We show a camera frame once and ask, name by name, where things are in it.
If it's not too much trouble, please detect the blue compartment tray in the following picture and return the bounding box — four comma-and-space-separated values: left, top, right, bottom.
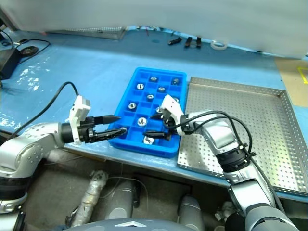
107, 67, 188, 159

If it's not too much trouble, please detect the black box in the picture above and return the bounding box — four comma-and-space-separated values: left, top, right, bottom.
0, 49, 22, 80

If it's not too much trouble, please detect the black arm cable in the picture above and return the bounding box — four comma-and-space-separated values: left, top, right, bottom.
9, 81, 80, 138
178, 110, 287, 212

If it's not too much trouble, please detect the grey robot chest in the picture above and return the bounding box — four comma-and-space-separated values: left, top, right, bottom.
57, 218, 179, 231

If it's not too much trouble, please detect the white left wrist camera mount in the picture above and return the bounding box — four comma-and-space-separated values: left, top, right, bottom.
65, 95, 92, 146

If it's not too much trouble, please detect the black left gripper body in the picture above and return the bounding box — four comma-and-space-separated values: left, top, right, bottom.
78, 116, 97, 144

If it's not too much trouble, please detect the black round disc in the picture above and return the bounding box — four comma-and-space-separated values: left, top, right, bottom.
19, 47, 39, 56

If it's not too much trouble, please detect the thin black cable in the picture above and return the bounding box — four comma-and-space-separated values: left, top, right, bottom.
14, 38, 51, 65

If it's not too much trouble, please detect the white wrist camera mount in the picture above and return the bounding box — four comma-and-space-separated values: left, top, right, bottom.
65, 95, 92, 146
160, 95, 185, 135

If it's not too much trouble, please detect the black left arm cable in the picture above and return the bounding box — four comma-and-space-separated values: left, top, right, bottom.
9, 81, 80, 138

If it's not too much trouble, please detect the perforated metal tray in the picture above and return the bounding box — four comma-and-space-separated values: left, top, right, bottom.
45, 26, 127, 40

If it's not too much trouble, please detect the brown board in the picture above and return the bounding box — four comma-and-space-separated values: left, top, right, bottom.
275, 57, 308, 108

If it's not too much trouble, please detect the perforated steel tray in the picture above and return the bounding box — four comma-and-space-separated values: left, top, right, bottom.
177, 76, 308, 197

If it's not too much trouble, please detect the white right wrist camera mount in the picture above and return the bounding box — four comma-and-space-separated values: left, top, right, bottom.
160, 95, 185, 135

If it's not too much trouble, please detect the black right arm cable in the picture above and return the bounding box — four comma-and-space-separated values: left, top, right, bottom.
178, 110, 287, 212

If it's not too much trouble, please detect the grey rounded shape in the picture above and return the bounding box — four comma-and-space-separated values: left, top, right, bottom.
101, 180, 140, 221
178, 195, 206, 231

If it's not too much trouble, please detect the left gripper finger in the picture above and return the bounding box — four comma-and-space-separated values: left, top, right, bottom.
93, 115, 122, 125
93, 128, 128, 143

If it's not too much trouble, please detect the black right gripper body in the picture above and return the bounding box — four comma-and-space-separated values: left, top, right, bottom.
161, 113, 178, 141

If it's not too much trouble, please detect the white tape roll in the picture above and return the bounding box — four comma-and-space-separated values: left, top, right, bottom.
210, 40, 228, 51

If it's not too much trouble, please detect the foil wrapped pipe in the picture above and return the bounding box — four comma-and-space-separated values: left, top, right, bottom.
65, 170, 109, 228

